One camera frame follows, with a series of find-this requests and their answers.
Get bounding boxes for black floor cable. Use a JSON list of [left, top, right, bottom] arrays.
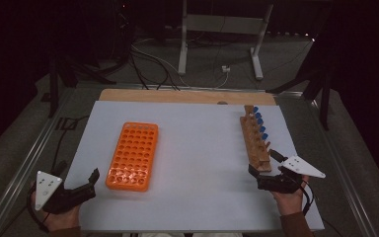
[[50, 115, 91, 172]]

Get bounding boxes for orange plastic tube rack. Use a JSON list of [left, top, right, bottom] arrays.
[[105, 121, 160, 193]]

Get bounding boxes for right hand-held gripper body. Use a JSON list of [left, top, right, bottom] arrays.
[[256, 155, 327, 195]]

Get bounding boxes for white cable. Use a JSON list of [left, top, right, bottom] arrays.
[[131, 43, 191, 88]]

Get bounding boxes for white metal stand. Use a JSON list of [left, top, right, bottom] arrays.
[[177, 0, 274, 81]]

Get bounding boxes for wooden tube rack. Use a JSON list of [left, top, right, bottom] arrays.
[[239, 104, 273, 173]]

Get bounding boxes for right hand-held gripper cable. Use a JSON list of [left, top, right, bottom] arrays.
[[297, 179, 316, 217]]

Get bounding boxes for black tripod stand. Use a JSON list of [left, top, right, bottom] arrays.
[[47, 53, 117, 119], [265, 33, 332, 131]]

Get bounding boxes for left hand-held gripper cable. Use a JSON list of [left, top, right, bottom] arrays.
[[26, 187, 51, 234]]

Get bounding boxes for black cables bundle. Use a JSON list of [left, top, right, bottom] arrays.
[[129, 48, 181, 91]]

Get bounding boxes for person's right hand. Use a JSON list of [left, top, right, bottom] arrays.
[[270, 175, 311, 217]]

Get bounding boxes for hand-held gripper cable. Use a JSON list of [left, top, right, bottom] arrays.
[[26, 187, 51, 234], [297, 179, 316, 217]]

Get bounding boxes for metal floor rail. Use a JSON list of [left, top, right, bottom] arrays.
[[0, 87, 77, 237], [305, 97, 379, 237]]

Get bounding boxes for person's left hand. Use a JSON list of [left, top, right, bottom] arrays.
[[30, 192, 82, 232]]

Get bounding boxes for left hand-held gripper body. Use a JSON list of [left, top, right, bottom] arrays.
[[34, 170, 97, 215]]

